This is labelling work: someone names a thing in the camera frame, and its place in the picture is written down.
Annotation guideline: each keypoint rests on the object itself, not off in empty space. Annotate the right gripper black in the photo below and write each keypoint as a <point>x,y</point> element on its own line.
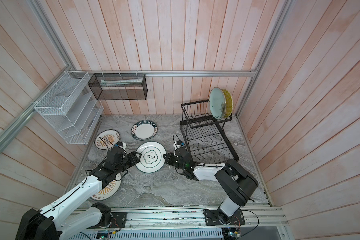
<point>169,160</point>

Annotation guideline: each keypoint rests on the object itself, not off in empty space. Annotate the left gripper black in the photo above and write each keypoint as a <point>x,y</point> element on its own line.
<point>133,158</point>

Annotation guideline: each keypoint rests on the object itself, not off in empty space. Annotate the white plate dark rim characters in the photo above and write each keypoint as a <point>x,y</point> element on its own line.
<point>151,159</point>

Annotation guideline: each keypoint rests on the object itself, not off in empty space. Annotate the white plate green lettered rim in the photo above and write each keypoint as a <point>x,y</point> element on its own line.
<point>144,130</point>

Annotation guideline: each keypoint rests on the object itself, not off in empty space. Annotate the orange sunburst plate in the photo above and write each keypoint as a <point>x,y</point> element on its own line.
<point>107,139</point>
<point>108,191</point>

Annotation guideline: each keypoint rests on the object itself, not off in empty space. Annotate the mint green flower plate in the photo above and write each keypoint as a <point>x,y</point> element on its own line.
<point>217,103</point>

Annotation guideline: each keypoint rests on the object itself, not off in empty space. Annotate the yellow woven round plate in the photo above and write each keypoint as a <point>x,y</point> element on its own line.
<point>229,103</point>

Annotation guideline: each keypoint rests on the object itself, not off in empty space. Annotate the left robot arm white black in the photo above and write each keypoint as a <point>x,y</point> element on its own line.
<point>53,222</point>

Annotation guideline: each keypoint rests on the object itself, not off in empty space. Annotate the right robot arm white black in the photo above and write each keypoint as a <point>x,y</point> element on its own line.
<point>236,181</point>

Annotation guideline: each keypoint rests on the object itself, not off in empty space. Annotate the black two-tier dish rack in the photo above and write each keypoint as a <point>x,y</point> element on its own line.
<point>204,134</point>

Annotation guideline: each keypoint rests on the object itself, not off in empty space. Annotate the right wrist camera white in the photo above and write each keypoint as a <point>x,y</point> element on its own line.
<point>178,145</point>

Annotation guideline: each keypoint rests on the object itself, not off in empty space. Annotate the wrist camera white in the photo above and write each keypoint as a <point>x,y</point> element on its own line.
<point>178,145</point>
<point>121,145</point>

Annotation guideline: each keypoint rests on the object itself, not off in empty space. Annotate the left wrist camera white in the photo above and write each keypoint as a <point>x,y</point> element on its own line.
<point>121,145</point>

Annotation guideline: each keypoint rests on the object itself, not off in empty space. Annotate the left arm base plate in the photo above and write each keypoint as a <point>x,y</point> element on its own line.
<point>118,220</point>

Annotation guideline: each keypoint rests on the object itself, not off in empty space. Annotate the black mesh wall basket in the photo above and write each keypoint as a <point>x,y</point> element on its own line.
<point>119,86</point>

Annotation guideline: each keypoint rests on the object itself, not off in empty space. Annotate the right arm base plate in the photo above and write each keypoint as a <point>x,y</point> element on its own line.
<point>217,218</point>

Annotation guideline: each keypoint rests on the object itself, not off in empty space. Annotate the white wire mesh shelf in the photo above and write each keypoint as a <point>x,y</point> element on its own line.
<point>71,111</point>

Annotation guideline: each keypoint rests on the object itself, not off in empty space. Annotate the horizontal aluminium frame bar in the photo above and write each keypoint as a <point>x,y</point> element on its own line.
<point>183,73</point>

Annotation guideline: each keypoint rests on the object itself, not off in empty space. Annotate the aluminium mounting rail base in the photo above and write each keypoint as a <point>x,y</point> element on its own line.
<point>188,223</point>

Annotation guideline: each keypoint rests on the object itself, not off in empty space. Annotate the left aluminium frame bar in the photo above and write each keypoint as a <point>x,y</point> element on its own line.
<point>14,128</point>

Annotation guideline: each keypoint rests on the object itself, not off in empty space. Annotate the right aluminium frame post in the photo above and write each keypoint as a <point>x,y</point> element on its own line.
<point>264,52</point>

